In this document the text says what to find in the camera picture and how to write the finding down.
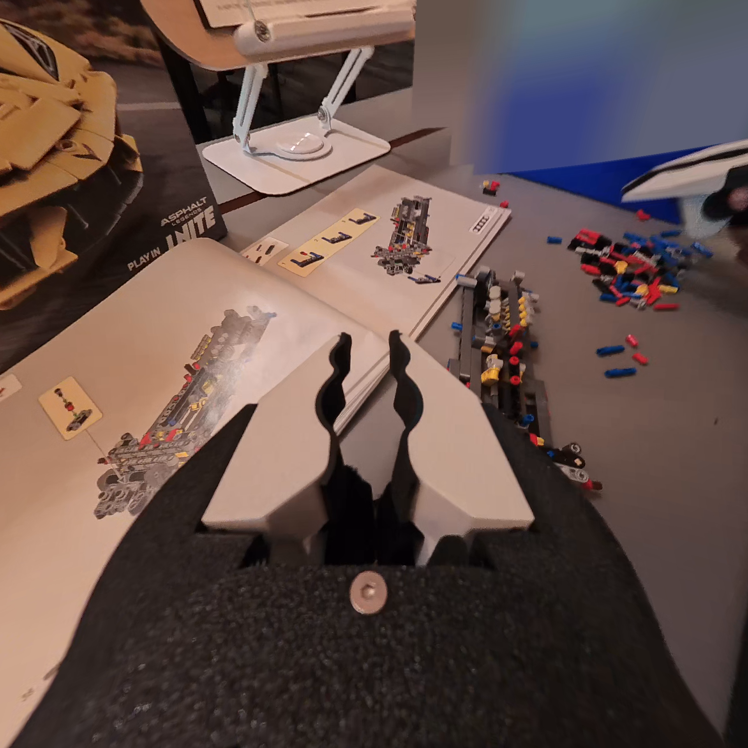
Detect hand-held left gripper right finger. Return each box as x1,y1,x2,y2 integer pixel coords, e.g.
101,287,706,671
388,330,535,562

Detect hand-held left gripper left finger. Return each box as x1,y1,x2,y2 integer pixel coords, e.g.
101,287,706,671
201,333,353,562

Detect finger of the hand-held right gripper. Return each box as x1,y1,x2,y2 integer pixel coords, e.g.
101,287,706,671
621,155,748,203
621,139,748,192

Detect pile of mixed lego pieces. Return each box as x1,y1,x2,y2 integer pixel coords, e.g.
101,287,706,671
567,227,715,310

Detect long lego chassis assembly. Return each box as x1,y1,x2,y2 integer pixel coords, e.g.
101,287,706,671
447,266,603,492

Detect thick open lego instruction booklet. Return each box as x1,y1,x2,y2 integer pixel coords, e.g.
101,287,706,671
0,238,392,743

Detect lego box with yellow car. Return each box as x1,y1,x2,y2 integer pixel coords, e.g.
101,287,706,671
0,0,229,375

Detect blue plastic bin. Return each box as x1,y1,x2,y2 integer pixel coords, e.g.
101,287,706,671
508,149,681,226

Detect printed paper sheet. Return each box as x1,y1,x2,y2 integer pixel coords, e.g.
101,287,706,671
193,0,410,29

